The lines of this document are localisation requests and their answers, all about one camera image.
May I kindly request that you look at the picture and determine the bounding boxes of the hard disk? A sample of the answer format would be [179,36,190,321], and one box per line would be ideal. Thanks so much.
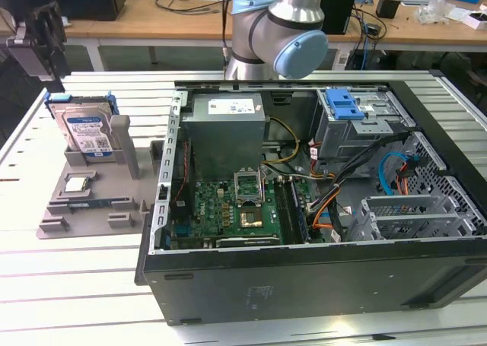
[44,92,121,163]

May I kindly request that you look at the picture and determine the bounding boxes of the blue wire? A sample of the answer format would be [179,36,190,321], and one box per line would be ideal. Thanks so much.
[378,151,419,197]

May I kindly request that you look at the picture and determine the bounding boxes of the orange wire bundle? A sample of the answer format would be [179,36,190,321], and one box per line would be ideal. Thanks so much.
[395,163,412,195]

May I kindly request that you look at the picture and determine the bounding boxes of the metal disk bay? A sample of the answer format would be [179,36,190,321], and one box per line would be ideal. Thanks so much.
[348,193,476,243]

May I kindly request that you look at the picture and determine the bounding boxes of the large black box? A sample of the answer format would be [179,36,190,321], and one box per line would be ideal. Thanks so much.
[56,0,126,22]

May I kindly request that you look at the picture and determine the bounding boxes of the silver CPU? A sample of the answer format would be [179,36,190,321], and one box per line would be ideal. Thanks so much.
[64,176,92,193]

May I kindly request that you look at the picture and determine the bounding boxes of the dark blue RAM stick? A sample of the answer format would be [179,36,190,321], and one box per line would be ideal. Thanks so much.
[67,198,115,210]

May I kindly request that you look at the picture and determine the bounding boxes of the grey parts rack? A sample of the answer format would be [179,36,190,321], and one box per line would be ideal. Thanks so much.
[36,114,165,240]

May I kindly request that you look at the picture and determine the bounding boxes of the grey power supply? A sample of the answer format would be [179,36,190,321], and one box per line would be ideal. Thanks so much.
[180,93,271,182]

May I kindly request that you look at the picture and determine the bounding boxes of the green motherboard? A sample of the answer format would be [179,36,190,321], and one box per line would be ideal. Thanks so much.
[167,163,325,250]

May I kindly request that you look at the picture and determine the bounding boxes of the metal socket cover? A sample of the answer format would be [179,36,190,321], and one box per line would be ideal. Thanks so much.
[232,169,264,205]

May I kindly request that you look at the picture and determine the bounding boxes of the CPU socket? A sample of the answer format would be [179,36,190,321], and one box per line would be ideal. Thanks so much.
[238,205,264,228]

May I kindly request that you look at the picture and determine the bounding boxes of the black expansion card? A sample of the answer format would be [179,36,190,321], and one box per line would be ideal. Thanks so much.
[215,236,282,248]

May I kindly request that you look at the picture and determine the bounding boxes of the black computer tower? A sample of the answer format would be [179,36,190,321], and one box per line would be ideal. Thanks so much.
[322,0,358,35]

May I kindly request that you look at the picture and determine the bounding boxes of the black RAM slot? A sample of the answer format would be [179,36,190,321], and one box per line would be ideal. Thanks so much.
[274,176,292,245]

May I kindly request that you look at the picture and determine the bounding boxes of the blue plastic latch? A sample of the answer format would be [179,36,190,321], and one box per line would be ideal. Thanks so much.
[326,89,365,121]

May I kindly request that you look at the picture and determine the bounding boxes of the installed RAM stick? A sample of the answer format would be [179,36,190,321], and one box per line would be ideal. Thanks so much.
[288,177,308,244]

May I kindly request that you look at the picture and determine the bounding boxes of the metal drive cage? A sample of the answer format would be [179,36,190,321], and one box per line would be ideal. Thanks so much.
[314,88,416,160]

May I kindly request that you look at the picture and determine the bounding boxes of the small black cube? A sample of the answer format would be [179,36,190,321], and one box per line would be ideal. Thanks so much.
[376,0,403,19]

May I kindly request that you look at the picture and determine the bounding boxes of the black PC case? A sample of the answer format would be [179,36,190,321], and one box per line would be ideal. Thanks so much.
[133,70,487,327]

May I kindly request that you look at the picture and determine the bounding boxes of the clear plastic bags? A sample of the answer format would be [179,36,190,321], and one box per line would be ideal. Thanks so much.
[414,0,457,24]

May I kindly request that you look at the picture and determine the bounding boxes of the white open box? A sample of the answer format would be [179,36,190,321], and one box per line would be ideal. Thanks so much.
[462,11,487,30]

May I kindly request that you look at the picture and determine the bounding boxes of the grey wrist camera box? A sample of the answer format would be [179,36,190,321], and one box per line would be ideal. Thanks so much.
[5,22,53,83]

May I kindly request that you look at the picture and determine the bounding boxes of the red wire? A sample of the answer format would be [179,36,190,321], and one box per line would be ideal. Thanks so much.
[170,138,191,210]

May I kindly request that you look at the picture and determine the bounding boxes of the locking lever wire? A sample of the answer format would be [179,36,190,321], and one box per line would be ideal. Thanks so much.
[258,166,268,208]

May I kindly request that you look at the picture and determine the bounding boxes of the yellow wire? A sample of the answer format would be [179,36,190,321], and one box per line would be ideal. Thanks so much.
[266,116,301,164]

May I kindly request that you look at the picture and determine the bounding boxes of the orange flat wire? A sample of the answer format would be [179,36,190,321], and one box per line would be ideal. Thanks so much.
[310,199,343,230]

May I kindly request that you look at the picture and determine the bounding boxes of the black cable bundle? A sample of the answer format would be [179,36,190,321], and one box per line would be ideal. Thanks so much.
[304,131,415,214]

